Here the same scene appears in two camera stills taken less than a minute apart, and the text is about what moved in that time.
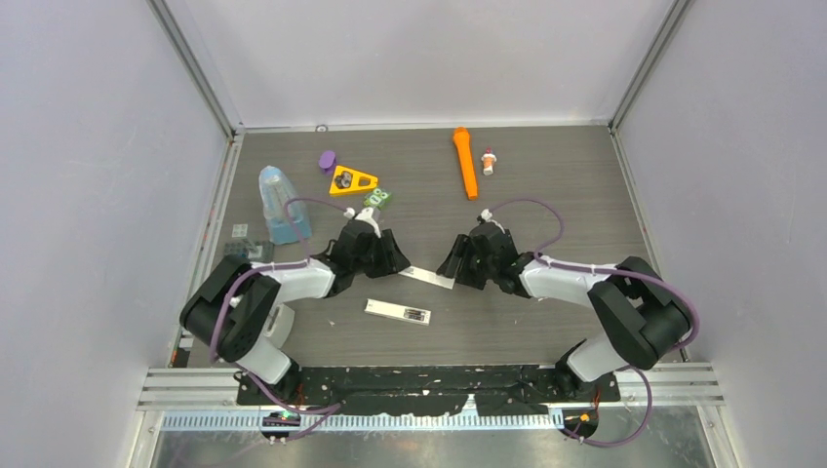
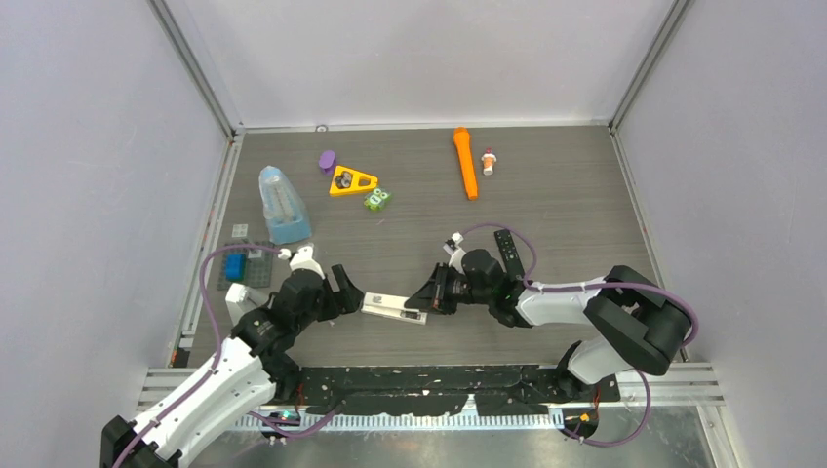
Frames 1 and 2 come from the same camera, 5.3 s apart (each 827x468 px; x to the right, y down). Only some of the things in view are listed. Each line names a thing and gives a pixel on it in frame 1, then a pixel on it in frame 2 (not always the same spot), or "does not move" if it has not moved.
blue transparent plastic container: [275, 188] does not move
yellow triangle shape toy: [361, 181] does not move
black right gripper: [462, 249] -> [434, 294]
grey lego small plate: [239, 230] does not move
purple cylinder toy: [328, 161] does not move
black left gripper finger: [394, 261] -> [350, 301]
